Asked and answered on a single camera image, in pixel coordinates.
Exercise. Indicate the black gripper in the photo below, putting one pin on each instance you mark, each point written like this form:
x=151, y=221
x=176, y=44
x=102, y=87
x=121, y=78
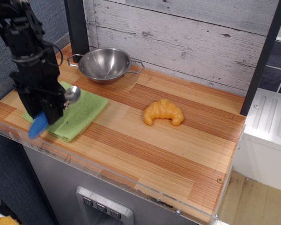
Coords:
x=36, y=82

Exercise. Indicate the blue handled metal spoon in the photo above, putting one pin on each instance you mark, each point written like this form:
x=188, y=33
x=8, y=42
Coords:
x=41, y=123

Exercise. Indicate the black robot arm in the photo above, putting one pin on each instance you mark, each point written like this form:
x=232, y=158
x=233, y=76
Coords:
x=20, y=30

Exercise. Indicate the green cloth napkin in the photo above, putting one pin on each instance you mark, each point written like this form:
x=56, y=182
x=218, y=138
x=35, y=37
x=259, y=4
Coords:
x=78, y=116

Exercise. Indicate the silver dispenser button panel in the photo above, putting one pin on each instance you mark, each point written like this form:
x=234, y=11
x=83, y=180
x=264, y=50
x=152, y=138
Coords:
x=99, y=210

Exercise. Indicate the yellow object at corner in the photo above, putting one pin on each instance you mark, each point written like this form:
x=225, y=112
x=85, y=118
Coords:
x=8, y=221

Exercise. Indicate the orange toy croissant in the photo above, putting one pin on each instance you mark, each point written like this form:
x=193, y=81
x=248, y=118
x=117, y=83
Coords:
x=163, y=109

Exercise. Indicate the white ridged drainboard unit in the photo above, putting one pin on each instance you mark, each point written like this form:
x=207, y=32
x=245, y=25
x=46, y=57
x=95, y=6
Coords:
x=259, y=151

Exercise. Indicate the stainless steel bowl with handles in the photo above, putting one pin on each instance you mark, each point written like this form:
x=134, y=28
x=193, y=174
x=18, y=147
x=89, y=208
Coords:
x=103, y=65

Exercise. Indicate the black left vertical post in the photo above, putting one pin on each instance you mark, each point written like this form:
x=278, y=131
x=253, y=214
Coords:
x=77, y=26

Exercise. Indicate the black vertical post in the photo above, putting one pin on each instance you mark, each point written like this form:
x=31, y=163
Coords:
x=77, y=26
x=264, y=56

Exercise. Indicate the black right vertical post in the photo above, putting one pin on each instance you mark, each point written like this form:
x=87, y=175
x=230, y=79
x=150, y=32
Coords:
x=264, y=56

